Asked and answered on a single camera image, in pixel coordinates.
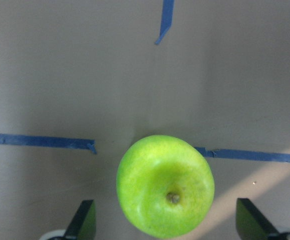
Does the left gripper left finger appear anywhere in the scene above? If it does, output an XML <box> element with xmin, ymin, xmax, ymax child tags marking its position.
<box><xmin>61</xmin><ymin>199</ymin><xmax>96</xmax><ymax>240</ymax></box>

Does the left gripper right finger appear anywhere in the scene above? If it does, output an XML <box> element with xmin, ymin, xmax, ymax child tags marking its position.
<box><xmin>236</xmin><ymin>198</ymin><xmax>285</xmax><ymax>240</ymax></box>

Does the green apple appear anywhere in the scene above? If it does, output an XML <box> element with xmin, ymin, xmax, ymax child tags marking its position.
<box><xmin>116</xmin><ymin>135</ymin><xmax>215</xmax><ymax>239</ymax></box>

